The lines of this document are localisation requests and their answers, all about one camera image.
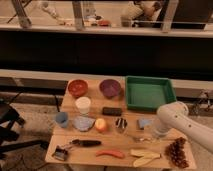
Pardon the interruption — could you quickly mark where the black rectangular block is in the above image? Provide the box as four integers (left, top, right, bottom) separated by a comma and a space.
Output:
102, 107, 122, 116

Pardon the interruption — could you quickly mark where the small metal tin cup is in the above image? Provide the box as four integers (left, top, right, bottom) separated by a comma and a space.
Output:
115, 118, 128, 133

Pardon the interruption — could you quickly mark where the silver metal fork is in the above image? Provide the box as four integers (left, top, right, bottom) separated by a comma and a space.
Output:
126, 134, 152, 142

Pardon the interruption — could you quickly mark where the blue sponge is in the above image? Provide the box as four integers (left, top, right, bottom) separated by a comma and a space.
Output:
138, 119, 151, 130

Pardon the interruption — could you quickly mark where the green plastic tray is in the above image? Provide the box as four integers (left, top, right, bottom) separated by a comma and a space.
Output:
125, 76, 176, 111

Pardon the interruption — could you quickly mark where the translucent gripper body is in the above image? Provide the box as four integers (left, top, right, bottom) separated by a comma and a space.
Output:
150, 119, 167, 139

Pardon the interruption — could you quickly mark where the wooden table board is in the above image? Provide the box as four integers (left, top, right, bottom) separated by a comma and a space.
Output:
44, 77, 198, 170

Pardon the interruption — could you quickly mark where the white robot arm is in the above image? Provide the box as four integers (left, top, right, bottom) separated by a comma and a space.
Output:
151, 101, 213, 154

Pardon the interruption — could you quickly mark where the orange-red bowl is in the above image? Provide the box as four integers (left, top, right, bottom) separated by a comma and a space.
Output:
68, 79, 88, 98

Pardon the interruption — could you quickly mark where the black office chair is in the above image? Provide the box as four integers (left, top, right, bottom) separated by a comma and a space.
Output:
0, 101, 49, 160

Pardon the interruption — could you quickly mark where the purple bowl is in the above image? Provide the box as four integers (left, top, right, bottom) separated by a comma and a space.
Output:
99, 79, 121, 98

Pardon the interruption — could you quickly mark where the blue plastic cup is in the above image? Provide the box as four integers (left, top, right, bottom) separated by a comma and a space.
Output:
55, 112, 69, 128

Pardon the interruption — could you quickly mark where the bunch of red grapes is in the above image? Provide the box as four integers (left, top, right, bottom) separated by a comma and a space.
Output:
165, 137, 189, 168

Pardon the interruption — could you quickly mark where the yellow banana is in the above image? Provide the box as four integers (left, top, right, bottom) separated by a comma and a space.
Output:
130, 149, 161, 167

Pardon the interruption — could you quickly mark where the white paper cup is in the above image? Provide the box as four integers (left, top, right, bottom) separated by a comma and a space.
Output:
75, 97, 91, 114

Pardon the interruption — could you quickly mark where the small metal binder clip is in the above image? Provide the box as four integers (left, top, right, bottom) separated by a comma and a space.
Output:
52, 146, 69, 161

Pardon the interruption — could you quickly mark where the red chili pepper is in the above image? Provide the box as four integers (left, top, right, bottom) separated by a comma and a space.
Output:
95, 150, 125, 159

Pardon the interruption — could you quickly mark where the grey-blue crumpled cloth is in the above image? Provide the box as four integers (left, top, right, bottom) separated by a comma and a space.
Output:
72, 116, 95, 132

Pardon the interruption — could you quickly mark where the red-yellow apple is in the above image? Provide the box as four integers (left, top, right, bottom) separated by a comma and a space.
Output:
95, 118, 107, 132

